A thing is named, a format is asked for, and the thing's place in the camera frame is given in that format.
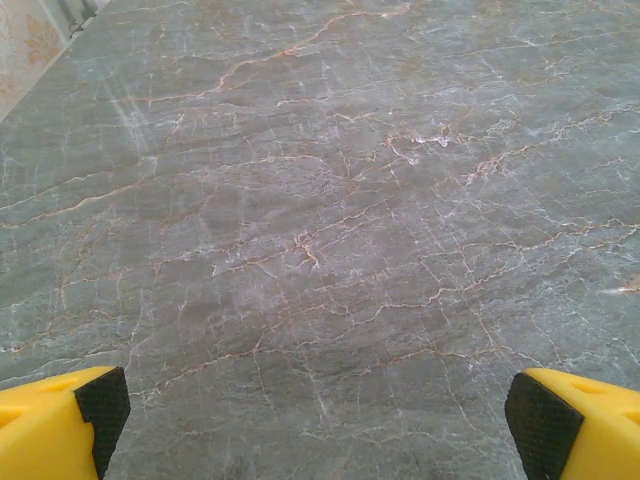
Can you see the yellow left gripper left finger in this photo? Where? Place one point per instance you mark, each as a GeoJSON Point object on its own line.
{"type": "Point", "coordinates": [45, 425]}

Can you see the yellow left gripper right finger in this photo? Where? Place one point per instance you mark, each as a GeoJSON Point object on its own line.
{"type": "Point", "coordinates": [590, 430]}

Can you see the aluminium frame post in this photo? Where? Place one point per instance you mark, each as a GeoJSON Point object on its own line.
{"type": "Point", "coordinates": [80, 10]}

